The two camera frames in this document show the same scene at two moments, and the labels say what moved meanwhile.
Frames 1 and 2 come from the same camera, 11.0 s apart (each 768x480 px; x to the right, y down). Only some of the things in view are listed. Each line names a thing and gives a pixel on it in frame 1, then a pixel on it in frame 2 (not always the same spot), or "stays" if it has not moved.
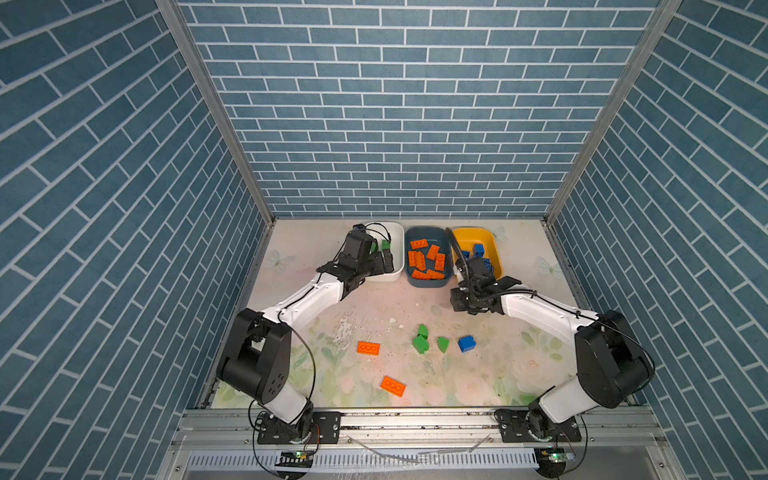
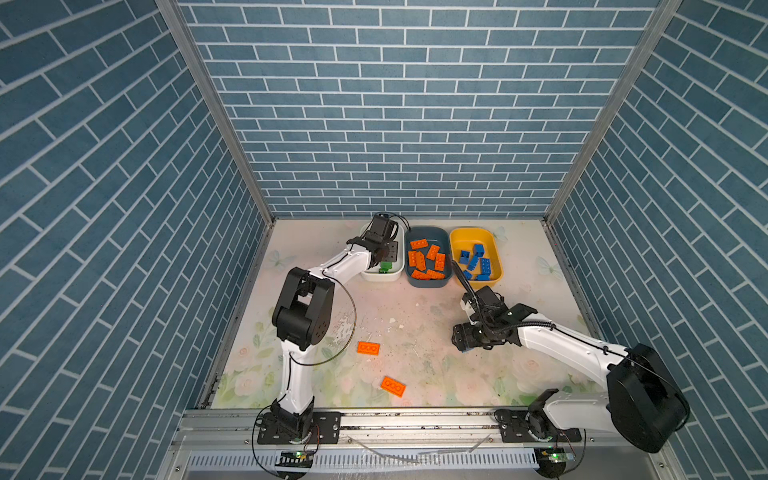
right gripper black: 454,300 to 466,338
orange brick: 440,261 stays
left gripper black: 379,267 to 392,250
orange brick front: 393,386 stays
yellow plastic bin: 467,237 stays
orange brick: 420,261 stays
